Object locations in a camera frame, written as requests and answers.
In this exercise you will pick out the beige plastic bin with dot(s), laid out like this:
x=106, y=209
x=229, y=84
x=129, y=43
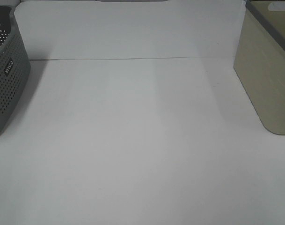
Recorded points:
x=260, y=61

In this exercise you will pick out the grey perforated plastic basket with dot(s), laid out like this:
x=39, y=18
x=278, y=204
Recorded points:
x=14, y=64

